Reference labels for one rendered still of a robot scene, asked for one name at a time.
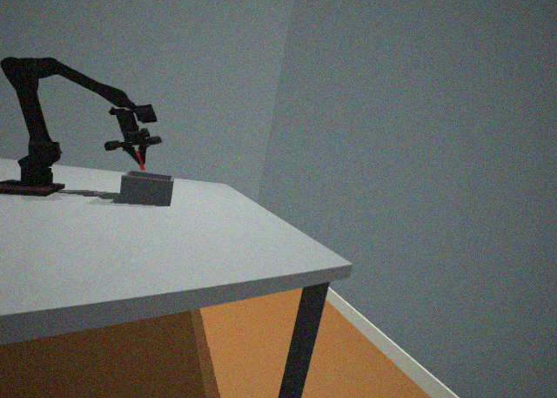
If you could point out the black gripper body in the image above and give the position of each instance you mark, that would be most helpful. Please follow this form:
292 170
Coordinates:
132 127

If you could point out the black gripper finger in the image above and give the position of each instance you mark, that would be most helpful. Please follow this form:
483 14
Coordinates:
131 151
142 152

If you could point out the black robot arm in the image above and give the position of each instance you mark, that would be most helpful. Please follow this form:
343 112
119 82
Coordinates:
23 74

